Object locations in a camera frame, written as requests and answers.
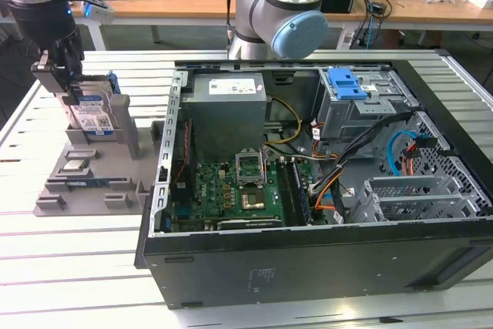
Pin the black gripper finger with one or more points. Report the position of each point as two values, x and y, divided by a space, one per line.
48 71
73 63

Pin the hard disk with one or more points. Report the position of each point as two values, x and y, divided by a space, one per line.
92 113

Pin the grey metal disk bay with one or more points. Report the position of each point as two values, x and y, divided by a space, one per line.
408 180

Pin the silver CPU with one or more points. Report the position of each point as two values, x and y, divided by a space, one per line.
75 166

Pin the grey parts rack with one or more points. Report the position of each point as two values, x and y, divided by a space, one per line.
111 169

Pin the wooden desk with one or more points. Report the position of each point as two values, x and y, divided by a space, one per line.
173 1

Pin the blue RAM stick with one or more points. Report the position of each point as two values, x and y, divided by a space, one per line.
96 182

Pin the black case fan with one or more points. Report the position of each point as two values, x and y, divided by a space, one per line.
192 167

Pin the grey power supply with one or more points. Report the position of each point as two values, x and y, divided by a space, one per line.
223 125

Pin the green motherboard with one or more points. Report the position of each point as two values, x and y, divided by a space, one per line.
215 198

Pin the CPU socket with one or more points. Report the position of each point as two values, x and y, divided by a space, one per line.
252 200

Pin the black graphics card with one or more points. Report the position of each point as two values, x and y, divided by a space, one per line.
250 224

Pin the black RAM slot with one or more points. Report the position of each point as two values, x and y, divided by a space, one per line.
284 190

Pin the dark RAM stick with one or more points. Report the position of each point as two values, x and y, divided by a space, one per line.
300 194

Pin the blue plastic drive latch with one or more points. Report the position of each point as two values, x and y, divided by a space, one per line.
344 86

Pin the grey metal drive cage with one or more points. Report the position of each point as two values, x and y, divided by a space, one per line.
346 121

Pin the black PC case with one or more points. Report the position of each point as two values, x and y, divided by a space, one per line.
308 267

